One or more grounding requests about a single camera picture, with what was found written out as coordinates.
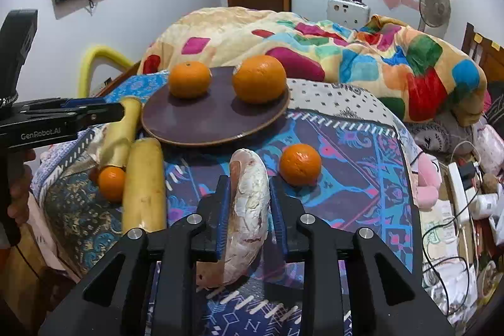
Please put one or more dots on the yellow foam tube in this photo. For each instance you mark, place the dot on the yellow foam tube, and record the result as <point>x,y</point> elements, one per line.
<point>94,57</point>

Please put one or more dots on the colourful patchwork quilt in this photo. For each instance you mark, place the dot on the colourful patchwork quilt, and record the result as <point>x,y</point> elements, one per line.
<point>416,75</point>

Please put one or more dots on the large orange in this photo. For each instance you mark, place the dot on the large orange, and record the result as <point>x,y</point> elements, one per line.
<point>259,79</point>

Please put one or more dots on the small orange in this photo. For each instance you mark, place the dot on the small orange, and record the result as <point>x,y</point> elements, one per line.
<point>111,182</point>
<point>300,165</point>

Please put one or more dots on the white appliance box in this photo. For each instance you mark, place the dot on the white appliance box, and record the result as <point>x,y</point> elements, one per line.
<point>353,14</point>

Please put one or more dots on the dark red grape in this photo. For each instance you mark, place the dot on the dark red grape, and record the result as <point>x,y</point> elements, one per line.
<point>94,175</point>

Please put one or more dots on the standing electric fan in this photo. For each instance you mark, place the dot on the standing electric fan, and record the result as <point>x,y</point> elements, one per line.
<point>434,17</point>

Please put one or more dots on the pink quilted bag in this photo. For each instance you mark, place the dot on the pink quilted bag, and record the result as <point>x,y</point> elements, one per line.
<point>490,149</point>

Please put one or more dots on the medium orange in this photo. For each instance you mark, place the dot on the medium orange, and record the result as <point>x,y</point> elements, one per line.
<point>189,80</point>

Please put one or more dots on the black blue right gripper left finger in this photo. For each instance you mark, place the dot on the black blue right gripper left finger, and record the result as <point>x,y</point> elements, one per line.
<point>147,280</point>

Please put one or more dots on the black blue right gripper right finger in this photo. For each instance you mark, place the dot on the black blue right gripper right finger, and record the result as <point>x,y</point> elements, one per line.
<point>385,298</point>

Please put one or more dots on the dark purple round plate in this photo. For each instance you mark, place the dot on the dark purple round plate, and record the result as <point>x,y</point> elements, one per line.
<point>212,119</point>

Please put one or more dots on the yellow sugarcane piece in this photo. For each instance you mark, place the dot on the yellow sugarcane piece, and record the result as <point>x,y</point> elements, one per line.
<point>144,203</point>
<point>119,136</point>

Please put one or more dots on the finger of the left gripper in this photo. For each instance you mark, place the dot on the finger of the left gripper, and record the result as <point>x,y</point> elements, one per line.
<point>83,117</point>
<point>78,102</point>

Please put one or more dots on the person's hand holding gripper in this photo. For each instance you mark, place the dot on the person's hand holding gripper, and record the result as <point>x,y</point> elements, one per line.
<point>20,191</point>

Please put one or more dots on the wooden bed headboard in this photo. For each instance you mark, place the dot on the wooden bed headboard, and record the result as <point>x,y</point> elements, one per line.
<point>488,54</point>

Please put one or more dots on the pomelo segment front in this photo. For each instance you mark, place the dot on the pomelo segment front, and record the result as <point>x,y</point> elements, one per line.
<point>247,224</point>

